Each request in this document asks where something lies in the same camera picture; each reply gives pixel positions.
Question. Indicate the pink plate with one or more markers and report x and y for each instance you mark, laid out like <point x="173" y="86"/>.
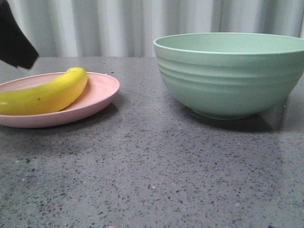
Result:
<point x="99" y="92"/>

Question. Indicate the green ribbed bowl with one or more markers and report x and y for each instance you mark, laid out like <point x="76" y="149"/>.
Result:
<point x="229" y="76"/>

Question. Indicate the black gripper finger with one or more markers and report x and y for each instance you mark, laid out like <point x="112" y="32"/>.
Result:
<point x="15" y="49"/>

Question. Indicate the yellow banana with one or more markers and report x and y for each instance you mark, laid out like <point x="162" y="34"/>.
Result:
<point x="49" y="97"/>

